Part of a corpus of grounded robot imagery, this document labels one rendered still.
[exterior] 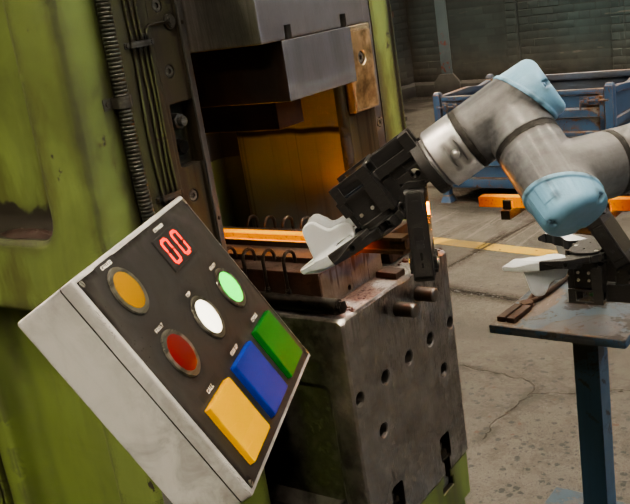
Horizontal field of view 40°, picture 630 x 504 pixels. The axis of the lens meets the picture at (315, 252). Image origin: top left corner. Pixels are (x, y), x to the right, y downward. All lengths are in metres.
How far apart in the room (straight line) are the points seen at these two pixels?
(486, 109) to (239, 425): 0.43
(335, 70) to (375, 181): 0.53
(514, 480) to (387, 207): 1.75
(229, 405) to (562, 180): 0.42
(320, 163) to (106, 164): 0.65
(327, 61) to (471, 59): 9.18
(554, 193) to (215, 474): 0.44
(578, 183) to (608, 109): 4.24
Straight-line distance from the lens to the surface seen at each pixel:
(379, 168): 1.00
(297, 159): 1.85
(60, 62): 1.26
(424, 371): 1.67
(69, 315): 0.87
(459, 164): 0.98
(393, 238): 1.48
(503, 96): 0.97
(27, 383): 1.69
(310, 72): 1.44
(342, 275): 1.51
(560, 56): 10.04
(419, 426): 1.68
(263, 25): 1.35
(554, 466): 2.72
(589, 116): 5.21
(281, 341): 1.12
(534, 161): 0.93
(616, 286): 1.35
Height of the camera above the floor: 1.42
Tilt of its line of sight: 16 degrees down
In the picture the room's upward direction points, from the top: 9 degrees counter-clockwise
